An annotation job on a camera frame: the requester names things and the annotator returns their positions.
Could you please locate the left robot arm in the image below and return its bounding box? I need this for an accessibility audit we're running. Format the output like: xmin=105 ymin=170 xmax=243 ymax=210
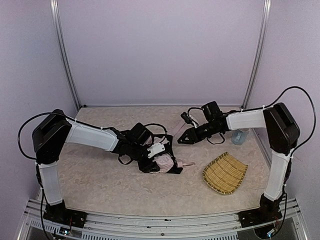
xmin=32 ymin=109 xmax=166 ymax=225

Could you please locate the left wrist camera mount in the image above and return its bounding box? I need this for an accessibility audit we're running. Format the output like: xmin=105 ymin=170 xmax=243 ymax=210
xmin=146 ymin=143 xmax=166 ymax=159

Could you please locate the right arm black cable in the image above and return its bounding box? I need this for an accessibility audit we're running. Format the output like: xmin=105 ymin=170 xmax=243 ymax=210
xmin=267 ymin=86 xmax=316 ymax=157

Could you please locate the aluminium front rail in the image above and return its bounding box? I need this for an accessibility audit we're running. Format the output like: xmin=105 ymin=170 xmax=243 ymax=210
xmin=13 ymin=198 xmax=309 ymax=240

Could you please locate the woven bamboo tray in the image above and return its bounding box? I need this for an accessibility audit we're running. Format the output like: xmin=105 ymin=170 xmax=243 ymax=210
xmin=202 ymin=152 xmax=248 ymax=195

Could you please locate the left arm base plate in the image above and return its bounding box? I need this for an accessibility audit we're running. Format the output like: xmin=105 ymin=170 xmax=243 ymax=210
xmin=43 ymin=208 xmax=88 ymax=229

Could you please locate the white and blue cup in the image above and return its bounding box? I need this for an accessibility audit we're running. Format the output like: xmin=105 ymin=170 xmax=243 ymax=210
xmin=231 ymin=128 xmax=250 ymax=146

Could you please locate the left aluminium corner post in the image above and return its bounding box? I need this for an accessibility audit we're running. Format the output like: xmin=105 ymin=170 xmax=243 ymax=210
xmin=50 ymin=0 xmax=82 ymax=111

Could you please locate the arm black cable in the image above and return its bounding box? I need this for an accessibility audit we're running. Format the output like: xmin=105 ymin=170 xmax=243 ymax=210
xmin=267 ymin=86 xmax=316 ymax=157
xmin=17 ymin=112 xmax=67 ymax=161

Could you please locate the pink and black folding umbrella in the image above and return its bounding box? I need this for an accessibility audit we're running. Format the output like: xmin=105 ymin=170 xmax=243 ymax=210
xmin=144 ymin=120 xmax=195 ymax=174

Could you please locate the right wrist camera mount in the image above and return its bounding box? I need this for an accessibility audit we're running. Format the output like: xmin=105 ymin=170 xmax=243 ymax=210
xmin=180 ymin=112 xmax=199 ymax=128

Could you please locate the aluminium corner post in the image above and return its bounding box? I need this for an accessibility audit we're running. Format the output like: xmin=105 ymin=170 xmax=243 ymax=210
xmin=241 ymin=0 xmax=272 ymax=109
xmin=50 ymin=0 xmax=82 ymax=111

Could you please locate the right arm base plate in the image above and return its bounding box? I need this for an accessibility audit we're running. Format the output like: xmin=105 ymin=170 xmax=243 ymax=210
xmin=238 ymin=208 xmax=283 ymax=228

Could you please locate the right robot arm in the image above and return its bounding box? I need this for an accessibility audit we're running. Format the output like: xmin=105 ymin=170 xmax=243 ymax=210
xmin=177 ymin=101 xmax=300 ymax=226

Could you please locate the right aluminium corner post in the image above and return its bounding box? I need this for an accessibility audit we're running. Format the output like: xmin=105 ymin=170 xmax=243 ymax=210
xmin=241 ymin=0 xmax=272 ymax=109

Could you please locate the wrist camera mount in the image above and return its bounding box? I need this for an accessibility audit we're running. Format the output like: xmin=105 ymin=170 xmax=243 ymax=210
xmin=180 ymin=112 xmax=199 ymax=128
xmin=146 ymin=143 xmax=166 ymax=159

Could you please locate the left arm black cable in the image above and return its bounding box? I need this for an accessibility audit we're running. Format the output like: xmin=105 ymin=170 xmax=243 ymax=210
xmin=17 ymin=112 xmax=67 ymax=161

